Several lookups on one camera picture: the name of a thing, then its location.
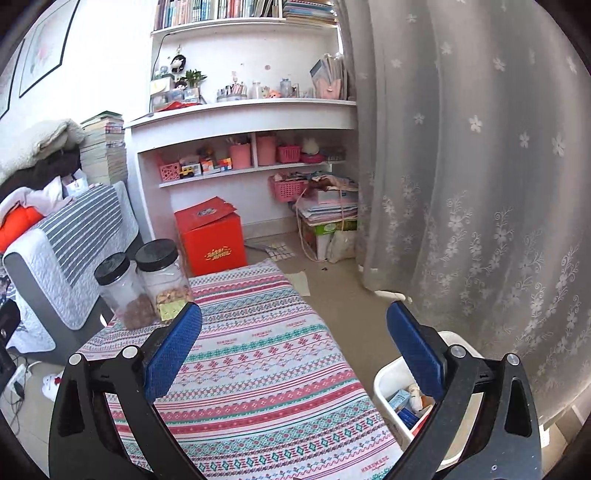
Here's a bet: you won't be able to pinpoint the floral lace curtain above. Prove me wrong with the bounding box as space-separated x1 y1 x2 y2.
339 0 591 425

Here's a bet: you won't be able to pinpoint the patterned tablecloth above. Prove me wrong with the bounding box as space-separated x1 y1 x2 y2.
76 258 402 480

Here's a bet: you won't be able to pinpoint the pale paper sheet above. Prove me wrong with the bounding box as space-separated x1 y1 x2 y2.
284 270 312 296

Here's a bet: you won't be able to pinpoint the checkered cloth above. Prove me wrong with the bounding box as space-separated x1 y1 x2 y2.
263 242 296 261

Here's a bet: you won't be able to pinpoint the red cardboard box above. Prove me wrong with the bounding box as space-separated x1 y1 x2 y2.
174 196 249 278

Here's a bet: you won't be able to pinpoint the bundled stack of papers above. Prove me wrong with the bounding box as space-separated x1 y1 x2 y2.
295 173 361 264

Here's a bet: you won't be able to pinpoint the stack of books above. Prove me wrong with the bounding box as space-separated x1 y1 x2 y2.
79 111 129 185

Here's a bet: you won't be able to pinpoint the pink garment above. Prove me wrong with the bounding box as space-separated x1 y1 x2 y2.
0 175 77 217

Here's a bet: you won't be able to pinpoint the orange cushion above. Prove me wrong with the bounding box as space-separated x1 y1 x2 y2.
0 205 44 252

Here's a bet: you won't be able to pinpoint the dark brown blanket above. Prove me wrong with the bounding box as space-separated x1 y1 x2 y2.
0 150 81 199

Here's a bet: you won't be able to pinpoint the white bookshelf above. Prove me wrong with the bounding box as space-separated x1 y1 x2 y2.
124 0 361 241

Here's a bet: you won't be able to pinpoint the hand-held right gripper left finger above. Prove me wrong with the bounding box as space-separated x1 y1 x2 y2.
48 301 204 480

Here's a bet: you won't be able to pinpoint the large pink basket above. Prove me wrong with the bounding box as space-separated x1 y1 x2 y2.
269 178 308 204

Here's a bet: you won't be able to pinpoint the beige fleece blanket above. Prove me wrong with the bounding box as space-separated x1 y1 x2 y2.
0 119 86 183

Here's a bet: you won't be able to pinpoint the row of shelved books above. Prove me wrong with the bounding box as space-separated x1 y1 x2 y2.
154 0 340 29

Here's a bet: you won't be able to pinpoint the jar with brown contents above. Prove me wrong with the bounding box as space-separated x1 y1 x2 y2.
93 252 160 330

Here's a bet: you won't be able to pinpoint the grey sofa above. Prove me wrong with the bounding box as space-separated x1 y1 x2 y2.
0 182 144 365

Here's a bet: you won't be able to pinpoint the pink cup container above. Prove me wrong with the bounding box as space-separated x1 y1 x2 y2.
229 142 252 169
256 135 278 167

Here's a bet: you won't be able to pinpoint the white trash bin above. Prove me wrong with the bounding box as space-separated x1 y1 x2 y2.
373 330 490 472

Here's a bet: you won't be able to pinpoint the upright paper folders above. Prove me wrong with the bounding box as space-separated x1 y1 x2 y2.
309 53 349 100

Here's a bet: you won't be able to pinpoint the pen holder with pens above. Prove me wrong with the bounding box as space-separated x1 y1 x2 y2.
217 82 247 103

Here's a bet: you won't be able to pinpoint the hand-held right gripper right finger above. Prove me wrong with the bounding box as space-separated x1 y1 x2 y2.
385 300 543 480

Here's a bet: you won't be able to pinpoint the framed wall picture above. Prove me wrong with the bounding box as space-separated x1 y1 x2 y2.
0 41 26 121
18 0 81 97

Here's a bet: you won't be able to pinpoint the striped quilted sofa cover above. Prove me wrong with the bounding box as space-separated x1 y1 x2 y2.
2 181 141 330

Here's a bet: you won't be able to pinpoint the jar with pale snacks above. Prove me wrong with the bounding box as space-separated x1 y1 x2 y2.
135 239 195 321

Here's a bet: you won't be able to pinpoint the white power strip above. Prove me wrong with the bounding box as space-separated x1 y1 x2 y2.
9 362 33 393

